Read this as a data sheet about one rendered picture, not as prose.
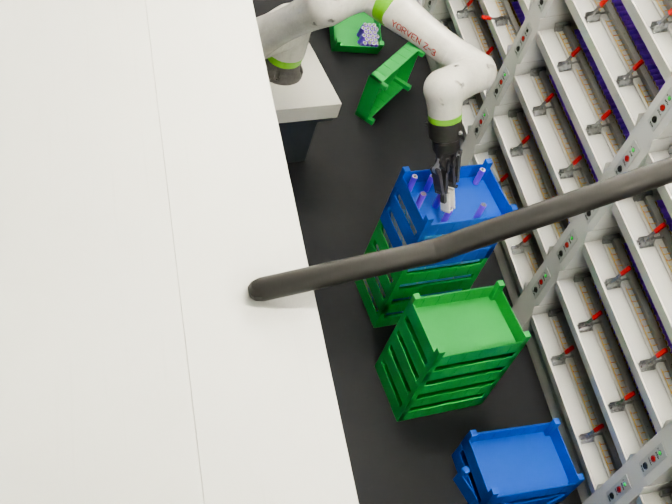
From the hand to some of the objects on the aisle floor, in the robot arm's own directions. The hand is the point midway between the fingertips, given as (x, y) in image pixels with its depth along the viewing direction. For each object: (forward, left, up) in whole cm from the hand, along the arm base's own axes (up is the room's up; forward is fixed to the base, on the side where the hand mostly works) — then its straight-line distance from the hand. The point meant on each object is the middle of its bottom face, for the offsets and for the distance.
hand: (447, 199), depth 279 cm
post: (+70, +41, -56) cm, 99 cm away
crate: (+54, +86, -54) cm, 115 cm away
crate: (+8, +5, -57) cm, 58 cm away
